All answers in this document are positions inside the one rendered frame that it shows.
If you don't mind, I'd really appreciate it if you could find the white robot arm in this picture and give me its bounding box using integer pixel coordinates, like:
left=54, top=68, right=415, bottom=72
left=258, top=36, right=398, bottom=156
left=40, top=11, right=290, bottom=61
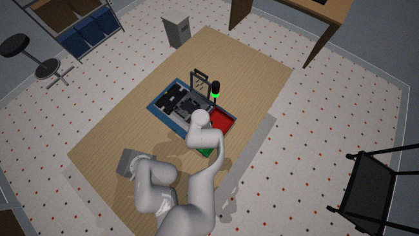
left=129, top=109, right=225, bottom=236

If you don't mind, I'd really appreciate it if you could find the red open-top bin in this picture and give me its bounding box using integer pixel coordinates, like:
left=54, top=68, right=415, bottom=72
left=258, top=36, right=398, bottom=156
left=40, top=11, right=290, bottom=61
left=209, top=107, right=235, bottom=135

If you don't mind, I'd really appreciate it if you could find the green bin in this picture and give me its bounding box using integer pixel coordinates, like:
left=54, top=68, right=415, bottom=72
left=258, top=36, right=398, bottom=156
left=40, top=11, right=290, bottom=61
left=198, top=148, right=214, bottom=157

